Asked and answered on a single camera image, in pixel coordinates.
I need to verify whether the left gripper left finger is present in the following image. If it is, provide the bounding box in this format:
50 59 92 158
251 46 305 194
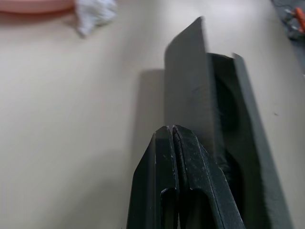
126 125 180 229

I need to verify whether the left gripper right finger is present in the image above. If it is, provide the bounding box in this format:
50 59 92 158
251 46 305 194
172 124 246 229

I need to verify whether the grey glasses case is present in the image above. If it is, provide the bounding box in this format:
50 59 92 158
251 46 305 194
163 16 294 229

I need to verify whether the white crumpled tissue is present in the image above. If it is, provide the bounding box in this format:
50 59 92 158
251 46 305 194
74 0 118 38

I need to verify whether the orange connector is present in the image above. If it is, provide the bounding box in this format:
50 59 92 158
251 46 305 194
294 7 305 21

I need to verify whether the pink plate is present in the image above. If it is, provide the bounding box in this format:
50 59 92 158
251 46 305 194
0 0 75 14

